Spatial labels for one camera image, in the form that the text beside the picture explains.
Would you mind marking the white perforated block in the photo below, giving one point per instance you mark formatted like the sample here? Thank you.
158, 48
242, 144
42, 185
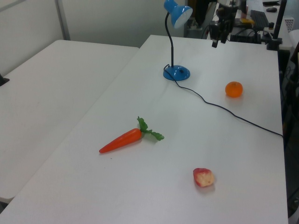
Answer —
289, 23

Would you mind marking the yellow flat object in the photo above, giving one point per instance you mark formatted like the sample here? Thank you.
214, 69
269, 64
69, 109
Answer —
247, 21

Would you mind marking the small black cylinder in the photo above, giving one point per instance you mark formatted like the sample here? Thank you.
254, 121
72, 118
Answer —
271, 25

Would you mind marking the black equipment box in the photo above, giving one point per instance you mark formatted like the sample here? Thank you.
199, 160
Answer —
245, 37

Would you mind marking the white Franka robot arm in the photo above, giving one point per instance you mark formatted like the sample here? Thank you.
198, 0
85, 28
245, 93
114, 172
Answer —
225, 11

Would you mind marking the black computer mouse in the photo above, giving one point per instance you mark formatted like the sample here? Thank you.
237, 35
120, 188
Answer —
271, 9

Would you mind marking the red bitten apple piece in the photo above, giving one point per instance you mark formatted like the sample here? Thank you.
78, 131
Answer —
204, 178

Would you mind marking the blue gooseneck desk lamp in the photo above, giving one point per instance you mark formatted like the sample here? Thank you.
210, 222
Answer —
176, 72

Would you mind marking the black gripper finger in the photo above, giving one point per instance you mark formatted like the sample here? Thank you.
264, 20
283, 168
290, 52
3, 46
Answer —
223, 37
214, 42

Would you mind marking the plastic carrot with green leaves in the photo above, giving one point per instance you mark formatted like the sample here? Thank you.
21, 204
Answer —
123, 140

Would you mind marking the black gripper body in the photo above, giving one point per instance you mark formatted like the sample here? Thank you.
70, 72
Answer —
220, 26

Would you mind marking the orange mandarin fruit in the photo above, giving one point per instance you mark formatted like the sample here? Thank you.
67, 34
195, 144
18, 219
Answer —
234, 89

